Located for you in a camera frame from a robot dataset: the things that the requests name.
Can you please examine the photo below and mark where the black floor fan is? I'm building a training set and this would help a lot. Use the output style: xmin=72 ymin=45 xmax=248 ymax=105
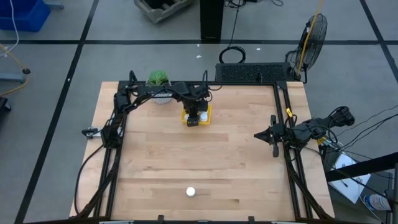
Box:
xmin=285 ymin=12 xmax=329 ymax=85

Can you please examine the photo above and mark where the black metal beam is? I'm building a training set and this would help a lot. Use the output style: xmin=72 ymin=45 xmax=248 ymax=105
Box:
xmin=325 ymin=151 xmax=398 ymax=183

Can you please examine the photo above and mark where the black coiled cable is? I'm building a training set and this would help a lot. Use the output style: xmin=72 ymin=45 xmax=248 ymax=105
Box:
xmin=218 ymin=0 xmax=247 ymax=65

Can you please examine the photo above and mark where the blue plastic bin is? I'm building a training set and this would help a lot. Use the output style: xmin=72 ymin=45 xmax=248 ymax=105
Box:
xmin=0 ymin=0 xmax=52 ymax=33

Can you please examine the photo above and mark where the grey metal bar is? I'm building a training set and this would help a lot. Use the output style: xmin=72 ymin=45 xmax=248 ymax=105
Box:
xmin=0 ymin=73 xmax=27 ymax=84

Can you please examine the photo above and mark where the white paper sheet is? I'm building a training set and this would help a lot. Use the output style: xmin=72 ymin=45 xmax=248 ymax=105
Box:
xmin=328 ymin=152 xmax=372 ymax=205

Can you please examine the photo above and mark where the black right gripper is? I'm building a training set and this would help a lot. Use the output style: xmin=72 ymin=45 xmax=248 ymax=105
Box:
xmin=253 ymin=114 xmax=293 ymax=158

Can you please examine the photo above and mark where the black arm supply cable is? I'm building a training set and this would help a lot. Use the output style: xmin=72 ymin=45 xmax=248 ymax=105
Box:
xmin=73 ymin=143 xmax=106 ymax=215

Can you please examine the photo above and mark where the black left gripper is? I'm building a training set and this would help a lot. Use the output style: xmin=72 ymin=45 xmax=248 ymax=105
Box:
xmin=183 ymin=92 xmax=213 ymax=127

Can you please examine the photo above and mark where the yellow floor cable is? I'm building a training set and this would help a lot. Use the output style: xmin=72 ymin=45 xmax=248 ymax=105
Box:
xmin=0 ymin=42 xmax=30 ymax=97

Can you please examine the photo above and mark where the grey metal pole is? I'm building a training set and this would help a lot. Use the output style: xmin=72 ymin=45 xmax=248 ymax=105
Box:
xmin=385 ymin=163 xmax=398 ymax=224

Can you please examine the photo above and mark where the yellow plastic basket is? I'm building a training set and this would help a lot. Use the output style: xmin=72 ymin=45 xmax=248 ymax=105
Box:
xmin=180 ymin=104 xmax=213 ymax=127

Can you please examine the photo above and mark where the black upright post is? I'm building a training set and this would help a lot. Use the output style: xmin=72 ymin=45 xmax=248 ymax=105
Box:
xmin=200 ymin=0 xmax=225 ymax=44

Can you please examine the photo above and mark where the black aluminium table frame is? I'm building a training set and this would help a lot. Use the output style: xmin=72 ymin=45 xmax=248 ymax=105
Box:
xmin=70 ymin=79 xmax=336 ymax=224

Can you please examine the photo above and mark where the power strip with plugs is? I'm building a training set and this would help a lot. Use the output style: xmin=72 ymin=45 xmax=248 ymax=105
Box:
xmin=317 ymin=136 xmax=345 ymax=151

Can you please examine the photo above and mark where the grey moulded packaging tray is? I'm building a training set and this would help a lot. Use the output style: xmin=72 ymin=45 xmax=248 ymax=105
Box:
xmin=134 ymin=0 xmax=194 ymax=24

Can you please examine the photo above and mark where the black floor stand foot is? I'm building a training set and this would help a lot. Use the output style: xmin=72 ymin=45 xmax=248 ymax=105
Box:
xmin=0 ymin=96 xmax=12 ymax=113

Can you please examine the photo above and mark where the yellow hanging cable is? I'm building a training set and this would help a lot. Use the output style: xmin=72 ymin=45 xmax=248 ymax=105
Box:
xmin=297 ymin=0 xmax=324 ymax=78

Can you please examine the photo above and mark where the succulent in patterned white pot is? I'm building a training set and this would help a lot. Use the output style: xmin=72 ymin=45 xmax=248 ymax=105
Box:
xmin=147 ymin=70 xmax=174 ymax=105

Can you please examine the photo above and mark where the thin white floor cable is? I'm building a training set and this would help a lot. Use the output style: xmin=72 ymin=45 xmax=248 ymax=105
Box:
xmin=0 ymin=0 xmax=20 ymax=58

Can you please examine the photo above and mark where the black floor cable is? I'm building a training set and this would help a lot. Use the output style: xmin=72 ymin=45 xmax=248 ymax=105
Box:
xmin=353 ymin=105 xmax=398 ymax=131
xmin=341 ymin=113 xmax=398 ymax=147

